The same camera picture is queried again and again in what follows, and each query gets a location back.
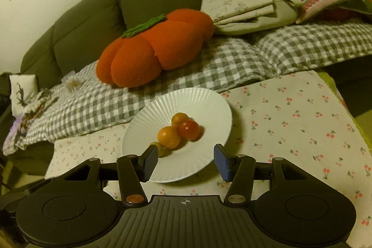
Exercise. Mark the olive green sofa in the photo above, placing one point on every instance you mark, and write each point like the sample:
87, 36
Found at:
96, 4

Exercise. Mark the grey checkered blanket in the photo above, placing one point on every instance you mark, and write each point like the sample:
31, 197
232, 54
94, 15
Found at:
221, 62

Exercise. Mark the small embroidered white pillow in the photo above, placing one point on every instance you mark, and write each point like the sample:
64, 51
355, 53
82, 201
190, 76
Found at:
21, 91

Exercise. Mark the cherry print cloth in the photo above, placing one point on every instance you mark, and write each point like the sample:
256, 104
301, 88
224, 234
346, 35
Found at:
290, 126

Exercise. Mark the white ribbed plate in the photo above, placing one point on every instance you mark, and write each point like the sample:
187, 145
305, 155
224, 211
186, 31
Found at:
189, 117

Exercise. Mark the orange cherry tomato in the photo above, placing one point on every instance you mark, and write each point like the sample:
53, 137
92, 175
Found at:
169, 137
178, 119

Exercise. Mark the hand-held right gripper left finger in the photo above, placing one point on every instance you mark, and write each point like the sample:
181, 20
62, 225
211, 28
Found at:
150, 161

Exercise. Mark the purple patterned cloth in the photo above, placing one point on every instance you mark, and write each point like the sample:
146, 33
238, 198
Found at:
20, 129

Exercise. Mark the folded floral sheet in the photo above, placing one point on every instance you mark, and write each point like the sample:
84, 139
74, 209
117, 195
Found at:
244, 1

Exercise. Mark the orange pumpkin plush pillow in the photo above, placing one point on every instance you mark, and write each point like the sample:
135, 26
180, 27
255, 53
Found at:
154, 47

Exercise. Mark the red cherry tomato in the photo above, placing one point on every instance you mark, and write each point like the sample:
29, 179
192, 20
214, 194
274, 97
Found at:
189, 129

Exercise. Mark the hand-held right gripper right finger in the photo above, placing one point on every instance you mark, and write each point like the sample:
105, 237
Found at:
221, 161

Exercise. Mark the yellow-green cherry tomato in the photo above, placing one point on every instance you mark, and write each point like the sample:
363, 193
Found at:
160, 150

